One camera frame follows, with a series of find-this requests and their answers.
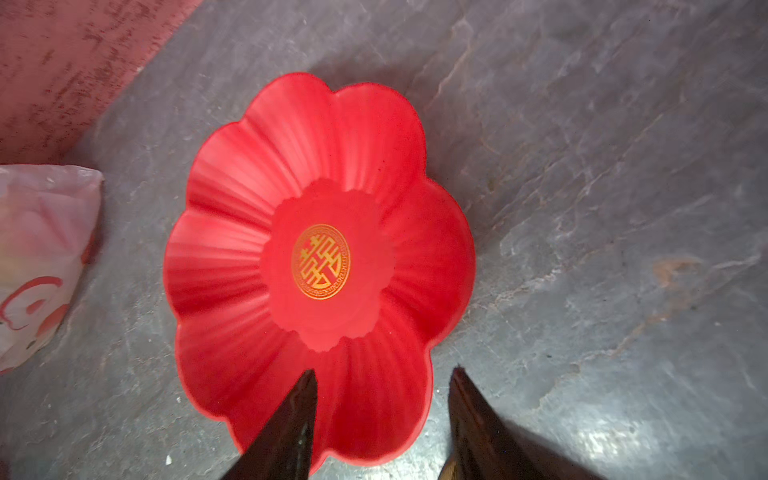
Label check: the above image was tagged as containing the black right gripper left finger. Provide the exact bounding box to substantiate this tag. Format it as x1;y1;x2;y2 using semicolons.
221;369;318;480

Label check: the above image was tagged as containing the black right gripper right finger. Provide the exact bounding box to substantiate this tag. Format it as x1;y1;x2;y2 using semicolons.
438;366;545;480

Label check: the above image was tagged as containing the pink plastic bag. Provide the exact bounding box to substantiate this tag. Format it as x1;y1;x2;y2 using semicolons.
1;164;104;373

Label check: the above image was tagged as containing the red flower-shaped plastic plate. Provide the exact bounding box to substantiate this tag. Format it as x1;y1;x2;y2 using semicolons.
163;72;476;470

